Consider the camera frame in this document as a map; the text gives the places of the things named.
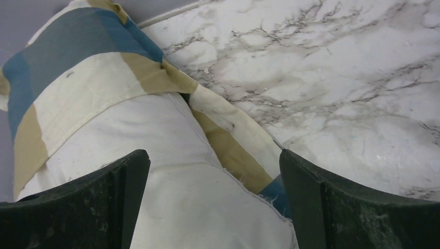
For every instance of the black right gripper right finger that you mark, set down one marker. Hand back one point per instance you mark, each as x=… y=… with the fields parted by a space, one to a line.
x=330 y=211

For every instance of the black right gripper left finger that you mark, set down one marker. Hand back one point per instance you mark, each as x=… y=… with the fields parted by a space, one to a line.
x=98 y=210

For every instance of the white pillow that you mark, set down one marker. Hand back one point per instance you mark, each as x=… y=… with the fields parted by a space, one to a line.
x=189 y=201

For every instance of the blue yellow patchwork pillowcase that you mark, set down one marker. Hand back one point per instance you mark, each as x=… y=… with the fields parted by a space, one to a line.
x=91 y=56

